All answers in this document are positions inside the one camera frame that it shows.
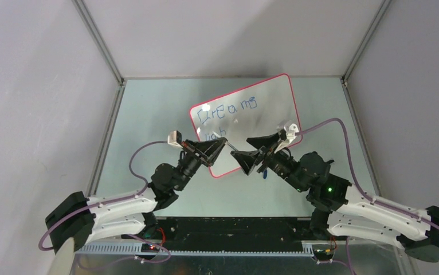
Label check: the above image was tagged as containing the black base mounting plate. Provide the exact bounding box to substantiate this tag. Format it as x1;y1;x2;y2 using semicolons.
140;217;330;253

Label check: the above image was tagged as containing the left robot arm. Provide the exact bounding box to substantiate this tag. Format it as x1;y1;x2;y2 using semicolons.
38;137;228;253

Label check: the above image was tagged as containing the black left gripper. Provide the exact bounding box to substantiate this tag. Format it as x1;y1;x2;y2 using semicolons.
174;137;226;191

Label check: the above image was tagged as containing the left controller board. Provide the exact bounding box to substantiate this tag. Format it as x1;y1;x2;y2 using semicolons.
141;243;162;253

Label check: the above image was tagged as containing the right controller board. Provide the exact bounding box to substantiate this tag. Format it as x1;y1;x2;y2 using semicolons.
313;248;337;263

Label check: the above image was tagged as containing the pink-framed whiteboard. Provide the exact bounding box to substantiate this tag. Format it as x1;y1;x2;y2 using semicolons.
189;74;302;178

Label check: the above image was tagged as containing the controller board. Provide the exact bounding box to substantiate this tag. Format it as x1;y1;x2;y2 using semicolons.
313;248;337;263
141;243;162;253

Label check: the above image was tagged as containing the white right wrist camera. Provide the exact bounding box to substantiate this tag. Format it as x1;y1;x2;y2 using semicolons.
275;120;300;153

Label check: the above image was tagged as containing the white whiteboard marker pen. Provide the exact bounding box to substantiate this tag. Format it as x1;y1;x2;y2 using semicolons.
227;142;238;150

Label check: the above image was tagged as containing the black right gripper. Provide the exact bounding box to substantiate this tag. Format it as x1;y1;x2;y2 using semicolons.
230;132;306;193

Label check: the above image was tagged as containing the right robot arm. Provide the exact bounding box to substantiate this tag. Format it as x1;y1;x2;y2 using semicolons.
230;131;439;262

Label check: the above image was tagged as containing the aluminium frame rail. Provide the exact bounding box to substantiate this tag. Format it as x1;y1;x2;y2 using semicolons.
64;216;408;262

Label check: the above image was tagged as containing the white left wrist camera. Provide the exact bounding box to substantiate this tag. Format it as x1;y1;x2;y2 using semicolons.
167;130;182;148

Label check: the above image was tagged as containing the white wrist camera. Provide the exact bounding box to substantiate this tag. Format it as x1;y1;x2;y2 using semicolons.
275;120;300;153
167;130;182;148

